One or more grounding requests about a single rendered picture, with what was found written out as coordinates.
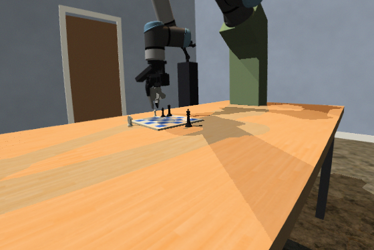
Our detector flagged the blue and cream chessboard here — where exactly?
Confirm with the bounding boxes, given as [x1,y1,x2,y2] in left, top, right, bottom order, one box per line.
[132,114,203,131]

